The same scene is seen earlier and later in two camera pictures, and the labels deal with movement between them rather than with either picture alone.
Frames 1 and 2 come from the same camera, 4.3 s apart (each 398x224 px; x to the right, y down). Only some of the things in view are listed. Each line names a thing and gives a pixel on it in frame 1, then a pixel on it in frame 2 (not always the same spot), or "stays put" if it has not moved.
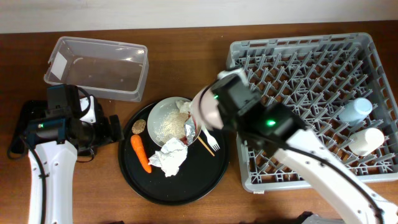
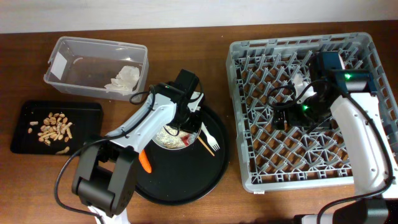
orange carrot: x=137 y=145 stays put
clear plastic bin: x=101 y=68 stays put
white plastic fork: x=211 y=140 stays put
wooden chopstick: x=202 y=142 stays put
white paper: x=170 y=157 -> x=125 y=81
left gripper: x=107 y=135 -> x=196 y=124
